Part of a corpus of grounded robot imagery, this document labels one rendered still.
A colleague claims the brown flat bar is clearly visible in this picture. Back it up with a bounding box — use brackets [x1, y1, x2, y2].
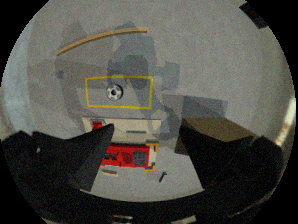
[55, 27, 148, 56]

